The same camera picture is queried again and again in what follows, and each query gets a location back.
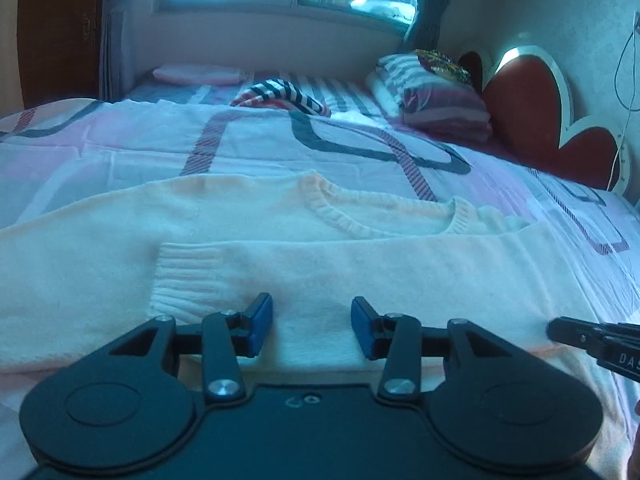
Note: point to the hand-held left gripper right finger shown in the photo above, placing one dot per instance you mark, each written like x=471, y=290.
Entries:
x=361, y=327

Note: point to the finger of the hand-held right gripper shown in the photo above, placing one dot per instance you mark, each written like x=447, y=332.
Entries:
x=575, y=332

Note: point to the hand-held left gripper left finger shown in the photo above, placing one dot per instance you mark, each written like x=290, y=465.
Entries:
x=261, y=321

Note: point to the white knit sweater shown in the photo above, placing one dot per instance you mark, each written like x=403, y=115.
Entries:
x=310, y=260

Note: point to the pink and grey patterned quilt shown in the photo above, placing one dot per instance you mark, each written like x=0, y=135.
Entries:
x=200, y=145

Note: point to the navy red striped cloth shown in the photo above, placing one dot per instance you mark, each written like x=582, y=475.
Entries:
x=285, y=94

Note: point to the red heart-shaped headboard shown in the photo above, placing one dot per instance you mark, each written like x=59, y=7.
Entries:
x=540, y=105

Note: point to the striped bed sheet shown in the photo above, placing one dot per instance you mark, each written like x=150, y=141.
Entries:
x=345, y=92

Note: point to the striped folded pillow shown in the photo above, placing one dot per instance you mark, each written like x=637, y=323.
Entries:
x=435, y=95

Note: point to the pink folded pillow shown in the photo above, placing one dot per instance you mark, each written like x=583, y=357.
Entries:
x=197, y=74

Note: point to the gold patterned cushion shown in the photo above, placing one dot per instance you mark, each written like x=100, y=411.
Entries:
x=442, y=64

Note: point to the blue-grey curtain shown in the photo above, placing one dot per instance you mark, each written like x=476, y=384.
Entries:
x=112, y=30
x=431, y=7

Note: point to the brown wooden wardrobe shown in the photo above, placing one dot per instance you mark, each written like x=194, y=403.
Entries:
x=55, y=35

